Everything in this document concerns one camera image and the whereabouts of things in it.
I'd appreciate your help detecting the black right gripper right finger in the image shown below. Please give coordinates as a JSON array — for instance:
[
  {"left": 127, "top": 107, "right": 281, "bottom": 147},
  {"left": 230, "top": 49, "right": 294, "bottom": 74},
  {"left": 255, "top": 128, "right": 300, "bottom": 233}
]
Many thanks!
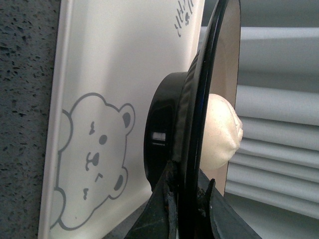
[{"left": 196, "top": 171, "right": 260, "bottom": 239}]

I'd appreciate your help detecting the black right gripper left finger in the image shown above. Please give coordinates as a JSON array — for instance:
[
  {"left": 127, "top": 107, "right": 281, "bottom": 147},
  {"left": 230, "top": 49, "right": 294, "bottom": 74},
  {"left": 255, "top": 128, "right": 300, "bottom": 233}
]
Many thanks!
[{"left": 125, "top": 162, "right": 178, "bottom": 239}]

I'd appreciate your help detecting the white steamed bun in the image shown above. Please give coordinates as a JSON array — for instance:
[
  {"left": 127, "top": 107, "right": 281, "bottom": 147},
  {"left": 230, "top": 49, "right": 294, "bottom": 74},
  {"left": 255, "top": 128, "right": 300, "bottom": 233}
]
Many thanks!
[{"left": 200, "top": 94, "right": 243, "bottom": 170}]

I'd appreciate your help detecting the beige plate with black rim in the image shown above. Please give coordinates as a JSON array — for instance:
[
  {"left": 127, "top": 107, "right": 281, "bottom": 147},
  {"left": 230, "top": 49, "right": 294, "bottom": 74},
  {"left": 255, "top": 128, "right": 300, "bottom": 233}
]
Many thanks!
[{"left": 144, "top": 0, "right": 241, "bottom": 195}]

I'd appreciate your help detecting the white bear print tray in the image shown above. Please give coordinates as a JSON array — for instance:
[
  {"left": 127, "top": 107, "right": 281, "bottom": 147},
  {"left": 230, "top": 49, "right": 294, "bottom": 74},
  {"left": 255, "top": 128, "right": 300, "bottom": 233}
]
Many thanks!
[{"left": 38, "top": 0, "right": 204, "bottom": 239}]

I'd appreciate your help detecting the grey pleated curtain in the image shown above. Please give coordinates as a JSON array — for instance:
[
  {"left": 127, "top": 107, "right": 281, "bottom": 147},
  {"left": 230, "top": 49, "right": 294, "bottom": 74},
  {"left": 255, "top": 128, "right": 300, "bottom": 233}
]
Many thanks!
[{"left": 220, "top": 0, "right": 319, "bottom": 239}]

